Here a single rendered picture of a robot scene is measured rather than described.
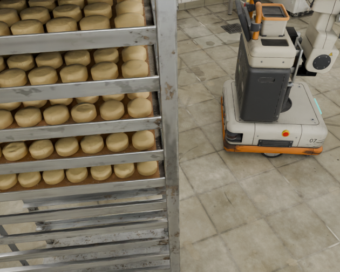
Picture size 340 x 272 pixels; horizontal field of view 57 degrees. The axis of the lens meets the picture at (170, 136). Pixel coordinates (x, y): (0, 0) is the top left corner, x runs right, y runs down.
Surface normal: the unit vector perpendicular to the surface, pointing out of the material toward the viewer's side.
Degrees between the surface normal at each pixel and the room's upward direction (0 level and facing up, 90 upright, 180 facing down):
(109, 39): 90
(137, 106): 0
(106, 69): 0
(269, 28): 92
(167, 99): 90
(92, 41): 90
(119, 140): 0
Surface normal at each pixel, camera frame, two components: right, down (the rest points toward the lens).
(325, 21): -0.08, 0.66
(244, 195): -0.03, -0.75
